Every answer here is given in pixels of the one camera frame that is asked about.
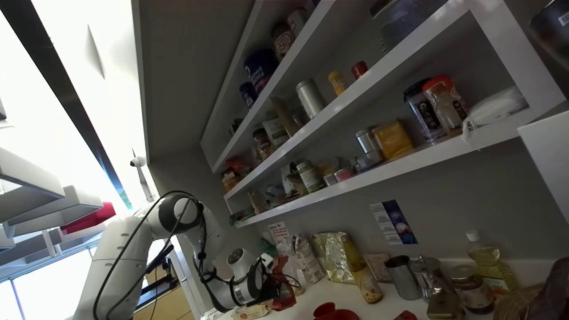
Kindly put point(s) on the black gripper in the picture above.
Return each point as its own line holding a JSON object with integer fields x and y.
{"x": 265, "y": 279}

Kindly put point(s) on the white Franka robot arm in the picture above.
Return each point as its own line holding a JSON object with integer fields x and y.
{"x": 118, "y": 249}

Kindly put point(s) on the white printed packet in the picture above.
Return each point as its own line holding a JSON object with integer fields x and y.
{"x": 306, "y": 259}
{"x": 280, "y": 238}

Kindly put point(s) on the gold foil packet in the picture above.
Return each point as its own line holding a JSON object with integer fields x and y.
{"x": 335, "y": 254}

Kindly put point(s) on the small brown packet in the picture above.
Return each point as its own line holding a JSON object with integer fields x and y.
{"x": 379, "y": 266}

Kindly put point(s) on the dark brown packet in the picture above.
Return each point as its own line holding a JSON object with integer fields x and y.
{"x": 552, "y": 293}

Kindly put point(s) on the red cup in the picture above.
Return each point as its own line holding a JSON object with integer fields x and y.
{"x": 324, "y": 311}

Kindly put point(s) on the red plate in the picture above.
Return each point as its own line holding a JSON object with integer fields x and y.
{"x": 349, "y": 314}

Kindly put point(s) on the white bag with black characters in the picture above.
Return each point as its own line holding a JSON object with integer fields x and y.
{"x": 290, "y": 179}

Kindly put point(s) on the green lid jar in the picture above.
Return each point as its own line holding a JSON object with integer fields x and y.
{"x": 310, "y": 176}

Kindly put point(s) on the small yellow brown container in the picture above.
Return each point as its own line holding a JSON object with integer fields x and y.
{"x": 329, "y": 170}

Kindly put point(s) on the metal cup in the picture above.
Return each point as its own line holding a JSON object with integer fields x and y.
{"x": 402, "y": 277}

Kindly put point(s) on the small pink tin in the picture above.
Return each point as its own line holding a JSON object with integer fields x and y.
{"x": 345, "y": 174}

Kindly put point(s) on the small red box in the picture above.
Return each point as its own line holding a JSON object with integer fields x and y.
{"x": 406, "y": 314}

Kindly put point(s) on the grey labelled jar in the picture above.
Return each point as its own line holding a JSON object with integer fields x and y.
{"x": 367, "y": 151}

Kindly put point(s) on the yellow tea tin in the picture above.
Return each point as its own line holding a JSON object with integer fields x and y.
{"x": 392, "y": 140}

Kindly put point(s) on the white cylindrical bottle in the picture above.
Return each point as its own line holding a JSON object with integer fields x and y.
{"x": 310, "y": 97}

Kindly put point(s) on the brown spread jar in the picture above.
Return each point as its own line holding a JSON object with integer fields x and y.
{"x": 472, "y": 293}

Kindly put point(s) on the small yellow jar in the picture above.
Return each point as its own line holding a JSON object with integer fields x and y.
{"x": 338, "y": 81}

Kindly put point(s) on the clear oil bottle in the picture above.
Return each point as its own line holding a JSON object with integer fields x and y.
{"x": 489, "y": 266}

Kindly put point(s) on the dark blue container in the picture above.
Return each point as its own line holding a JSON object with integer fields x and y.
{"x": 260, "y": 67}

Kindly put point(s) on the small red container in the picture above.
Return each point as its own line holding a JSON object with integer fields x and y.
{"x": 360, "y": 69}

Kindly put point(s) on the brown lidded jar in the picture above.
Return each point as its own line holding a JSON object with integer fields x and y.
{"x": 283, "y": 39}

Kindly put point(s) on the red lidded glass jar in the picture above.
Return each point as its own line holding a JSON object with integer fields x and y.
{"x": 447, "y": 106}

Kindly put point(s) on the white plastic bag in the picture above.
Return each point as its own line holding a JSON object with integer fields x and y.
{"x": 495, "y": 108}

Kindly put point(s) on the dark large bowl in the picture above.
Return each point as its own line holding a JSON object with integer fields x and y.
{"x": 409, "y": 19}

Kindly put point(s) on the white camera on stand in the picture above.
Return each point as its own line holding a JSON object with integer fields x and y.
{"x": 141, "y": 170}

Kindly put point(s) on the white wall shelf unit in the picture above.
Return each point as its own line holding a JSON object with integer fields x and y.
{"x": 415, "y": 161}

